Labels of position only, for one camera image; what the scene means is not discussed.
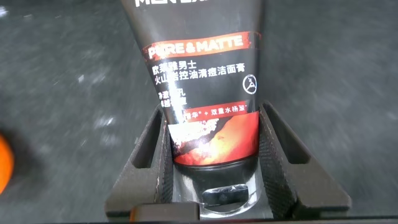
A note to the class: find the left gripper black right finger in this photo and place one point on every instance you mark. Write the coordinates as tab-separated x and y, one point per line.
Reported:
298	186

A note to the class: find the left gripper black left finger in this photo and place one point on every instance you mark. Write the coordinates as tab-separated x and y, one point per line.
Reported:
143	183

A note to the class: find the black cleanser tube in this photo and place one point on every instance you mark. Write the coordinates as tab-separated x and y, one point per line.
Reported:
199	77

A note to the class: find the orange fruit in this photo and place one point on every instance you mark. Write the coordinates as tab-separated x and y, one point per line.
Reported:
4	165

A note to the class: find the black table cloth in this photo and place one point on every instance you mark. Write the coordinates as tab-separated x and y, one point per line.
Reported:
62	93

